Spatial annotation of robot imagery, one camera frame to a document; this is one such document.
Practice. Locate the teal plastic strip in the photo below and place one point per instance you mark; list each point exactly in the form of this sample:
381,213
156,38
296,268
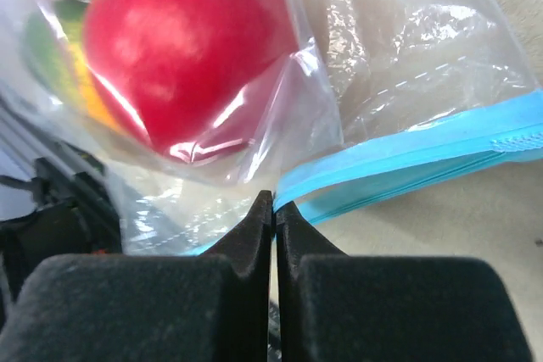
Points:
403,167

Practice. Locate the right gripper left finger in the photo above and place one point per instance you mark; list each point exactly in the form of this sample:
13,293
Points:
109,307

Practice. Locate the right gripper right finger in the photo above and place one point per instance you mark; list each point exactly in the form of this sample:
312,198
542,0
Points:
336,307

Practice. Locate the mango toy fruit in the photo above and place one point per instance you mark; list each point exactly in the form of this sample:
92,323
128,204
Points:
60,65

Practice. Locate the clear zip top bag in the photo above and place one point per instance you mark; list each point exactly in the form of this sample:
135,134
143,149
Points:
153,194

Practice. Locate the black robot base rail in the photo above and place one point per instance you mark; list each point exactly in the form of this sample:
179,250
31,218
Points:
72,212

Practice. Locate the red apple toy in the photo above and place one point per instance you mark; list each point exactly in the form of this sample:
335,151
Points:
190,79

